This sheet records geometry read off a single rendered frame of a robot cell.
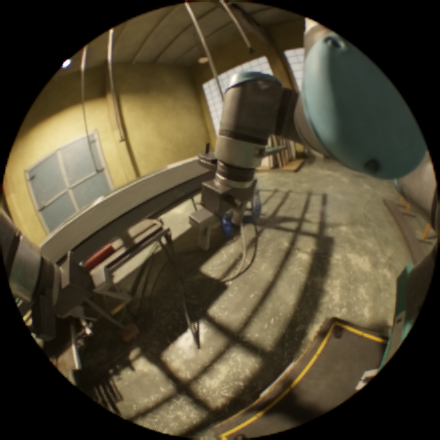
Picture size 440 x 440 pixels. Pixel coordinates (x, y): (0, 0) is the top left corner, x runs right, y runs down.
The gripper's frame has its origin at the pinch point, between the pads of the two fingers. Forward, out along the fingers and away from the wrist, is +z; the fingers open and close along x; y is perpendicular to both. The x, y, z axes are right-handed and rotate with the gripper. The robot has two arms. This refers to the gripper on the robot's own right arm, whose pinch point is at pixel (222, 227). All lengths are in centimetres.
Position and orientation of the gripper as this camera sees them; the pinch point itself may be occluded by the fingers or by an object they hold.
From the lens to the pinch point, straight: 35.7
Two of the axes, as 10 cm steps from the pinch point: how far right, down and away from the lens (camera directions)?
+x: 6.5, -4.0, 6.5
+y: 7.4, 5.1, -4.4
